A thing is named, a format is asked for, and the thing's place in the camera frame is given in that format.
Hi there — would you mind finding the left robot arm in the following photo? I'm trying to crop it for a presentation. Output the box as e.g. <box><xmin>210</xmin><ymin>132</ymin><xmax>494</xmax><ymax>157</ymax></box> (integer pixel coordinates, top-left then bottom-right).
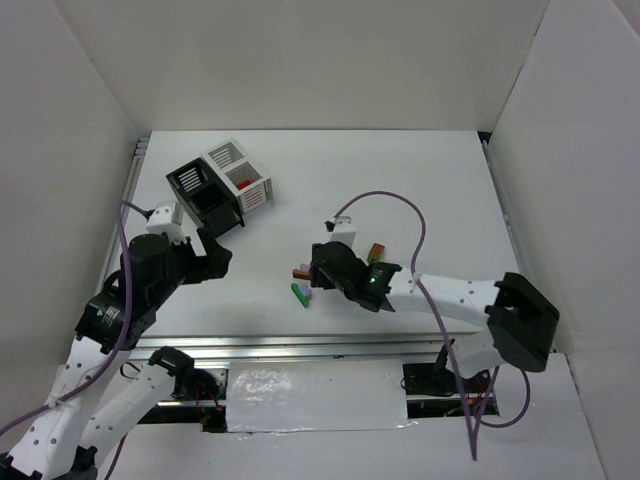
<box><xmin>1</xmin><ymin>227</ymin><xmax>232</xmax><ymax>479</ymax></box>

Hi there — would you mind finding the green lego plate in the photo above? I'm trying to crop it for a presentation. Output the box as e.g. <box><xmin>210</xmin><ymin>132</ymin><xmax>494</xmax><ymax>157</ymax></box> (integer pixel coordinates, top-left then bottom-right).
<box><xmin>291</xmin><ymin>283</ymin><xmax>312</xmax><ymax>308</ymax></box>

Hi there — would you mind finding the aluminium front rail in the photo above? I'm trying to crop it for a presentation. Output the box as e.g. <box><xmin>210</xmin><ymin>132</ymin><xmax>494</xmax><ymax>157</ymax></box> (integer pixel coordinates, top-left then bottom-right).
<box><xmin>132</xmin><ymin>332</ymin><xmax>501</xmax><ymax>359</ymax></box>

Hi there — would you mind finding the white slotted container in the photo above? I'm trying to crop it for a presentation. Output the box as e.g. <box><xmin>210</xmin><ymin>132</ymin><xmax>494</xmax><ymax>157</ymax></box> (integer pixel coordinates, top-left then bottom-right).
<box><xmin>201</xmin><ymin>138</ymin><xmax>274</xmax><ymax>215</ymax></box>

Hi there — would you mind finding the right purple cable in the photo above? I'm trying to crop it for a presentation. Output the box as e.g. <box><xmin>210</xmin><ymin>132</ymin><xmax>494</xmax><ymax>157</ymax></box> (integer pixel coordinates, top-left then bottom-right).
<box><xmin>332</xmin><ymin>190</ymin><xmax>531</xmax><ymax>461</ymax></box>

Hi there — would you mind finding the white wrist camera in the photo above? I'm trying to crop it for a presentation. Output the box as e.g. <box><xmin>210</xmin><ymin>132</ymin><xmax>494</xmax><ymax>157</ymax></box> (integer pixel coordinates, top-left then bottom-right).
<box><xmin>145</xmin><ymin>201</ymin><xmax>185</xmax><ymax>243</ymax></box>
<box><xmin>324</xmin><ymin>216</ymin><xmax>357</xmax><ymax>248</ymax></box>

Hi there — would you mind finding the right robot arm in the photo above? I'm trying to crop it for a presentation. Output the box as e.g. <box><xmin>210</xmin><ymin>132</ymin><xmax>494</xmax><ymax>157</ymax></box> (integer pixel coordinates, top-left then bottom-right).
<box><xmin>310</xmin><ymin>241</ymin><xmax>560</xmax><ymax>378</ymax></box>

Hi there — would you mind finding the black slotted container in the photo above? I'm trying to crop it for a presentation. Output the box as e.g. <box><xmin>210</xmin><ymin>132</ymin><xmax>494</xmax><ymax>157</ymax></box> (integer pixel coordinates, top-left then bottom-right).
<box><xmin>166</xmin><ymin>158</ymin><xmax>245</xmax><ymax>238</ymax></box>

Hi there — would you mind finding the tan lego plate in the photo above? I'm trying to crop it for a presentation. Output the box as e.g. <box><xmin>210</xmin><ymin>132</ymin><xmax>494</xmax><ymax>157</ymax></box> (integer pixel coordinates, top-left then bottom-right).
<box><xmin>367</xmin><ymin>243</ymin><xmax>385</xmax><ymax>260</ymax></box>

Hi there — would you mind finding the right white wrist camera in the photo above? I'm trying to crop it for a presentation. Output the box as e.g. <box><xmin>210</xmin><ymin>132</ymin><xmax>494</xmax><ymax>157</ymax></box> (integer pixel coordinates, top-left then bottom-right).
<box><xmin>324</xmin><ymin>216</ymin><xmax>357</xmax><ymax>248</ymax></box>

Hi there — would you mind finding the brown lego plate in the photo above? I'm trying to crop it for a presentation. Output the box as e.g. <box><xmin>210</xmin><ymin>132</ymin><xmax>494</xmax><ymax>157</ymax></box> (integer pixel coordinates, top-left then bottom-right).
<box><xmin>292</xmin><ymin>269</ymin><xmax>313</xmax><ymax>281</ymax></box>

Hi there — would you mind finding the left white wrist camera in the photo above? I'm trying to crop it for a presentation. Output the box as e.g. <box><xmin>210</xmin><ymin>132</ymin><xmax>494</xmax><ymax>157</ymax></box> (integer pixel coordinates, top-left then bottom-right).
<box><xmin>145</xmin><ymin>201</ymin><xmax>185</xmax><ymax>243</ymax></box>

